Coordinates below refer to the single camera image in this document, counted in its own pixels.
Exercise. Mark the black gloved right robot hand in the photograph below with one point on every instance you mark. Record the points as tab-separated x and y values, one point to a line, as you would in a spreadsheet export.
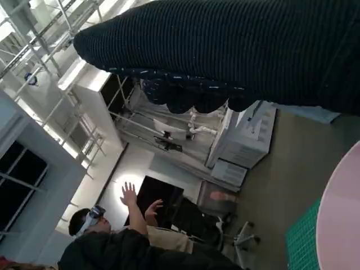
225	47

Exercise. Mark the pink bowl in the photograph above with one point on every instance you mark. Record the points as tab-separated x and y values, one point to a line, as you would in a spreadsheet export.
343	211

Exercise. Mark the white louvred cabinet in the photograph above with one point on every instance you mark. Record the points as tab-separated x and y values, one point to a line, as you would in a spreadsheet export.
244	137

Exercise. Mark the small white mesh cabinet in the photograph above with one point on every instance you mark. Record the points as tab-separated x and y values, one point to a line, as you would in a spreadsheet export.
229	173

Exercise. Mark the black flat screen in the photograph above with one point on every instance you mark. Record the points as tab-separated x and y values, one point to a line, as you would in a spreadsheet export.
160	197

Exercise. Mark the person's hand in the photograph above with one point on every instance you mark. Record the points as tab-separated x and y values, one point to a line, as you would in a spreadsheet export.
153	209
128	195

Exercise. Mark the black office chair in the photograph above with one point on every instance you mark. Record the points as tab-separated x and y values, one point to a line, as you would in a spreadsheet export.
197	222

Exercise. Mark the green cutting mat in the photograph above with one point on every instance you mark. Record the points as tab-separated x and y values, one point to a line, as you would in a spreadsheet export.
302	233

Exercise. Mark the blue white headset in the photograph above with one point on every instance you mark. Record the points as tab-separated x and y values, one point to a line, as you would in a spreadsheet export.
92	218

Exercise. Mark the person with headset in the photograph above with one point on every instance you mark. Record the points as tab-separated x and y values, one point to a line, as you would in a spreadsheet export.
118	250

